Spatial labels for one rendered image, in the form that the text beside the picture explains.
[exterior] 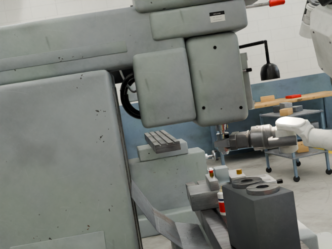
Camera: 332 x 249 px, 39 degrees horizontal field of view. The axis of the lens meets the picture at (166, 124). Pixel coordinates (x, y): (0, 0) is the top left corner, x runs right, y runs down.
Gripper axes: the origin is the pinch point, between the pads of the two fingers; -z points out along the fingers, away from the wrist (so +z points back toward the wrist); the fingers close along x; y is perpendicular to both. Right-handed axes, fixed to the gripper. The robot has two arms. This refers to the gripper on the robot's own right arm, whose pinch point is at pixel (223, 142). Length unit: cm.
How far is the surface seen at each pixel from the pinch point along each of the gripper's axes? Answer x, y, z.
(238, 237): 40.6, 22.2, 8.0
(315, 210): -298, 123, 22
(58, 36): 29, -47, -44
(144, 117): 21.1, -15.0, -21.6
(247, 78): -2.4, -22.0, 11.9
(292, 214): 46, 15, 24
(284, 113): -430, 37, -3
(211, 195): -5.7, 21.3, -9.3
